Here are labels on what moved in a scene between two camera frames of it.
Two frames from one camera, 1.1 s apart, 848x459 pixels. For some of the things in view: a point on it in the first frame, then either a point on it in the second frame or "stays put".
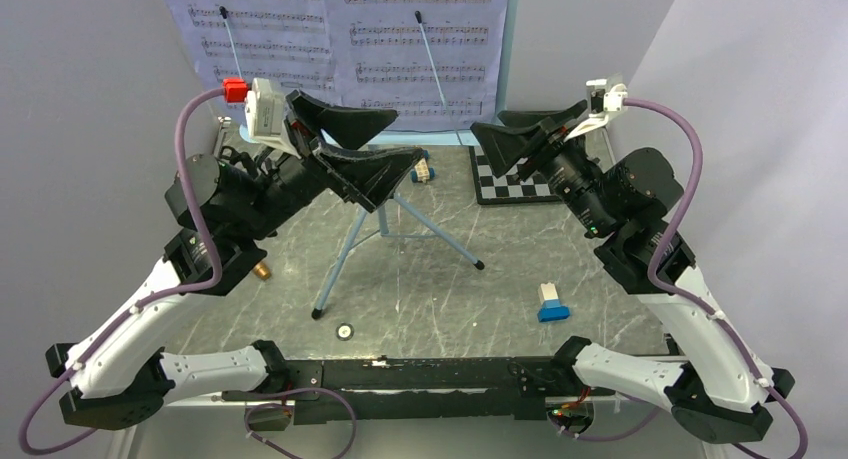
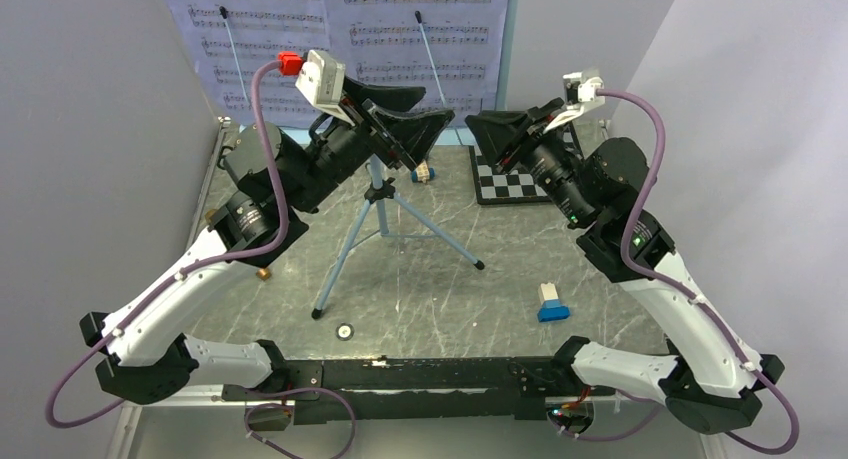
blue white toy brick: x=551 y=309 stays put
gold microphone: x=262 y=271 stays put
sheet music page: x=429 y=49 stays put
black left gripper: x=366 y=176 -> x=416 y=134
